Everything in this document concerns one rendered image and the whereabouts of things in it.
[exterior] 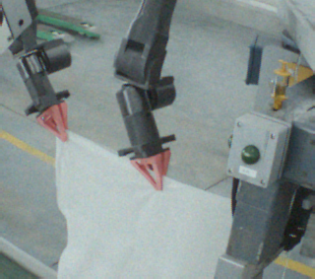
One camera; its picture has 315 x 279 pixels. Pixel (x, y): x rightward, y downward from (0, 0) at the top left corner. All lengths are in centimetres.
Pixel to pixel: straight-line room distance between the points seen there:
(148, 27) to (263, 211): 44
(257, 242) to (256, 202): 7
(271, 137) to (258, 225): 18
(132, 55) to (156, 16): 8
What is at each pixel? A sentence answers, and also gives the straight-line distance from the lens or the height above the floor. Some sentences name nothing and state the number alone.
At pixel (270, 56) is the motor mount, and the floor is 129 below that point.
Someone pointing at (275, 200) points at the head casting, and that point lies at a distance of 109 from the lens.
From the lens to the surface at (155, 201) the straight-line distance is 143.
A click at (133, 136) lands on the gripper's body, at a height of 115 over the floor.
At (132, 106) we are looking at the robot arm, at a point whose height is 120.
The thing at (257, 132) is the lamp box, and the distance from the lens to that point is 101.
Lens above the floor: 170
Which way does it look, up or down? 19 degrees down
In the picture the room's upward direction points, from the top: 6 degrees clockwise
